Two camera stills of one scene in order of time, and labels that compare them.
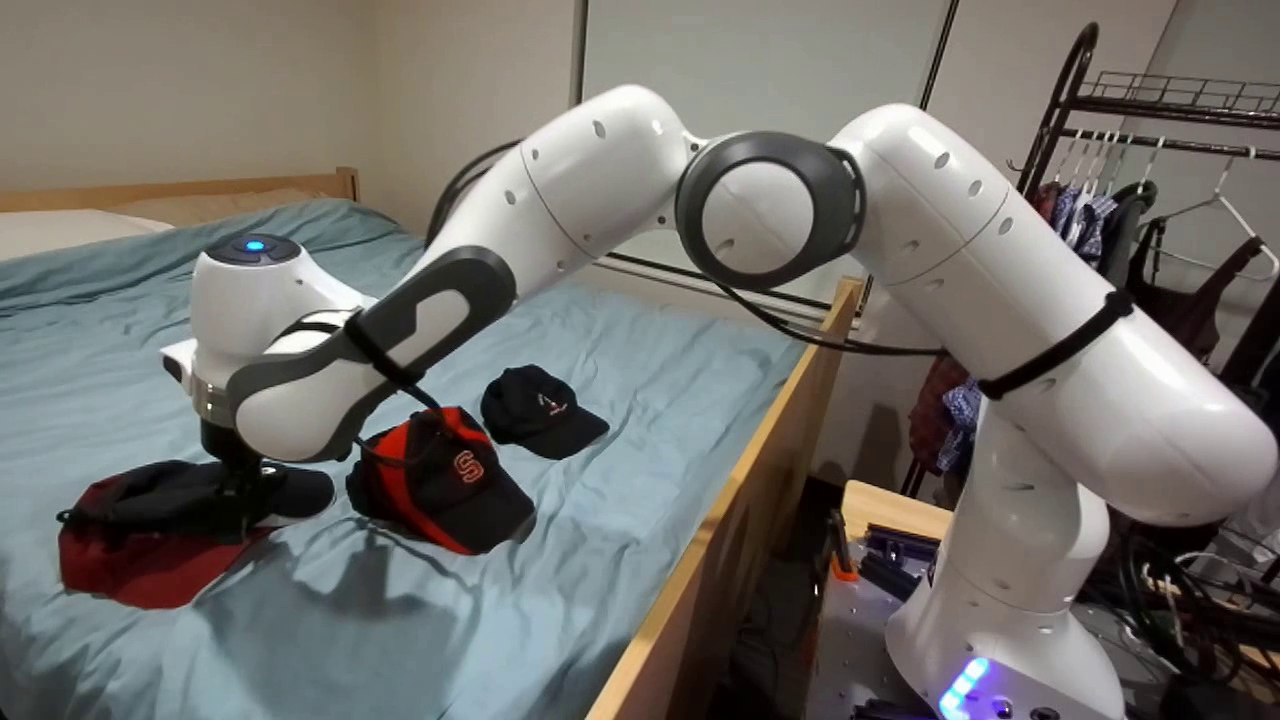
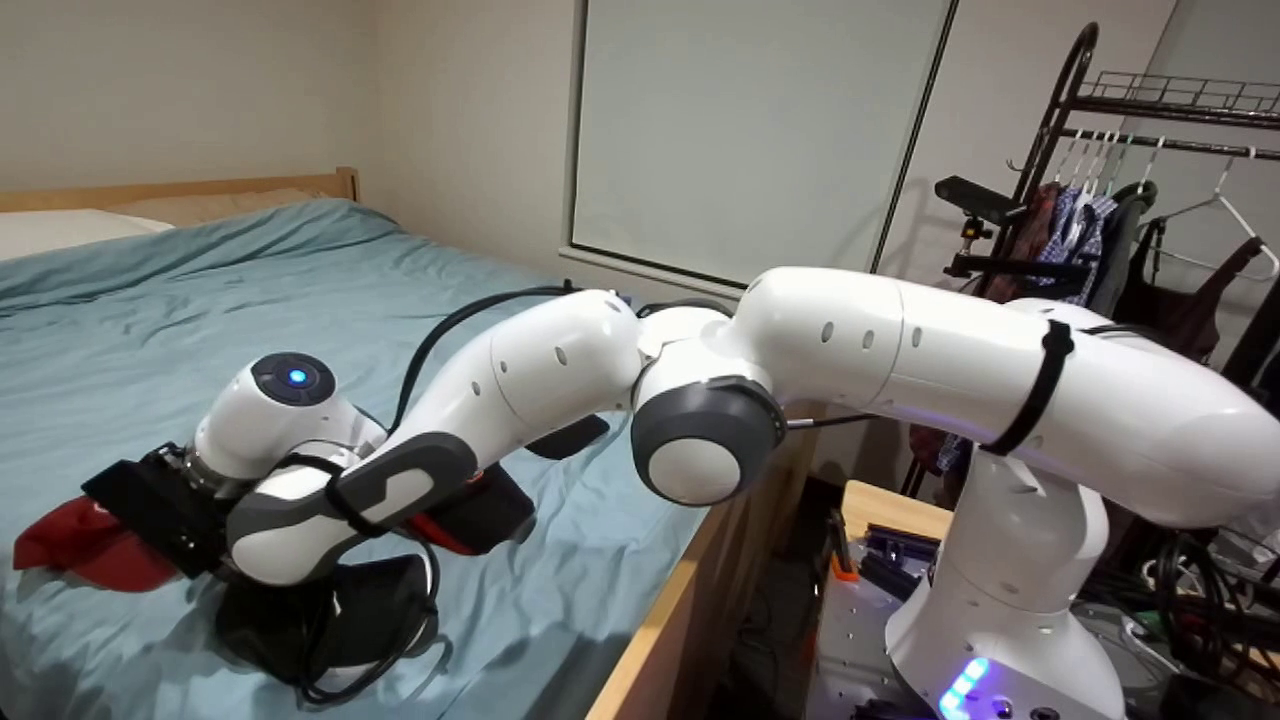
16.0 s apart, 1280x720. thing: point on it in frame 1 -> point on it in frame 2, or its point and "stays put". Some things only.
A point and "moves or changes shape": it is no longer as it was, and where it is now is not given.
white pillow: [41, 229] stays put
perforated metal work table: [854, 655] stays put
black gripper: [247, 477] -> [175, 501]
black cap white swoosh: [197, 494] moves or changes shape
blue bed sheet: [615, 410] stays put
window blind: [759, 67] stays put
